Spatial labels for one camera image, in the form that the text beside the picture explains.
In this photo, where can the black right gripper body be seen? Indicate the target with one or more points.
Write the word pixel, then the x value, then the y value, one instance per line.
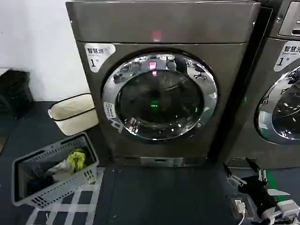
pixel 259 192

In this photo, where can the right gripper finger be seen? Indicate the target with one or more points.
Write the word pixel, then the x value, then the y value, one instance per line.
pixel 234 178
pixel 261 174

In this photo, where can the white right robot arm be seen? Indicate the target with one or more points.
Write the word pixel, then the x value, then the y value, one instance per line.
pixel 286 208

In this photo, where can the silver floor socket box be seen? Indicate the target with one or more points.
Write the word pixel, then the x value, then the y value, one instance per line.
pixel 240 204

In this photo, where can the round glass dryer door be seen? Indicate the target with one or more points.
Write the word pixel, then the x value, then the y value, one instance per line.
pixel 286 105
pixel 161 98

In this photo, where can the silver dryer service flap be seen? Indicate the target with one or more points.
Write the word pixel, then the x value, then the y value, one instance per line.
pixel 161 161

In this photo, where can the grey dryer with control panel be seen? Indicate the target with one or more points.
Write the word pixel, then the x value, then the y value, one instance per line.
pixel 264 58

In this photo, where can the white number sticker label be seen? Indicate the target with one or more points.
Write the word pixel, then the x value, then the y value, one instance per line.
pixel 96 54
pixel 287 56

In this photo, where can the small white door sticker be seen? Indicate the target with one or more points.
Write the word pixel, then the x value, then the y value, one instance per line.
pixel 110 112

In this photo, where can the yellow-green cloth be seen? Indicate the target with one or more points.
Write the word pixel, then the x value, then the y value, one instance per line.
pixel 76 160

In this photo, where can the grey dryer with number sticker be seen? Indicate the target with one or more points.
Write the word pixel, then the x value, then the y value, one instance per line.
pixel 164 23

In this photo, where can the cream fabric storage box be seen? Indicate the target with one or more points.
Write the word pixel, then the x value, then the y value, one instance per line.
pixel 75 112

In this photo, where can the white cloth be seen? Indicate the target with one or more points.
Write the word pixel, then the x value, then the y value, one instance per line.
pixel 61 167

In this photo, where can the grey plastic laundry basket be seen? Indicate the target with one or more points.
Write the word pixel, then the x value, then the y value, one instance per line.
pixel 56 194

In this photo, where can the dark blue cloth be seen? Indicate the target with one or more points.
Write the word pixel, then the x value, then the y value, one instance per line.
pixel 39 184

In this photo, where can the black waste bin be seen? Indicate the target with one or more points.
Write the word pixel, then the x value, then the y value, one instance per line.
pixel 16 91

